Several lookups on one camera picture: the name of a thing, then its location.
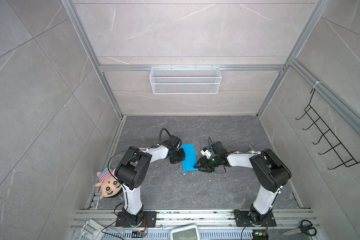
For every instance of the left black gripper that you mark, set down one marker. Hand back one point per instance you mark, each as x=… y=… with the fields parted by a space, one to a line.
x=182 y=158

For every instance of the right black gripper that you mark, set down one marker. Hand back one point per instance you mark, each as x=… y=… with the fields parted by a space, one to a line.
x=202 y=160

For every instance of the blue square paper sheet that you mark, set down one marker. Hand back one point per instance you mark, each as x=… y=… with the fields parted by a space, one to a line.
x=191 y=158

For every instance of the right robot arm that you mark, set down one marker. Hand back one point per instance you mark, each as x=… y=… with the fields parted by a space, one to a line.
x=271 y=172

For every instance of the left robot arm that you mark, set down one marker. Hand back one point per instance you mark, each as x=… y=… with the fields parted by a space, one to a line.
x=133 y=167

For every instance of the white display device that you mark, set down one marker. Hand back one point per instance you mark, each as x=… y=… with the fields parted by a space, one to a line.
x=188 y=232

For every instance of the plush doll toy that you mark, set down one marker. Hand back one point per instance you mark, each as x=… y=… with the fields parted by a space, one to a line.
x=108 y=184

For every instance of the small green circuit board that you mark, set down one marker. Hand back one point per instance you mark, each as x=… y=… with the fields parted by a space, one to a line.
x=260 y=235

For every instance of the small orange circuit board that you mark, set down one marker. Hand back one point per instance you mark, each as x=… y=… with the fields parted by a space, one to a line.
x=139 y=234

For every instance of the white clamp device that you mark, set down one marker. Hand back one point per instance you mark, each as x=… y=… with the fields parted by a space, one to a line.
x=92 y=230

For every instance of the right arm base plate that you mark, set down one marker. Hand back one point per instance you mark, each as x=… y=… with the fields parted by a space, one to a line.
x=253 y=218

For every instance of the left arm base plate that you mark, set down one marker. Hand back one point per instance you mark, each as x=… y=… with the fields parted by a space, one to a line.
x=140 y=220

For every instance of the white wire mesh basket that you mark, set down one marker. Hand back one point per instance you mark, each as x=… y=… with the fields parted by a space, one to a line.
x=185 y=80

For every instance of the black handled scissors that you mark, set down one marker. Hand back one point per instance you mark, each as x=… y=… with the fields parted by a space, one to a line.
x=306 y=227

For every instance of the black wire hook rack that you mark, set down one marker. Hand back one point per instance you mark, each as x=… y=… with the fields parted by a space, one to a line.
x=327 y=134

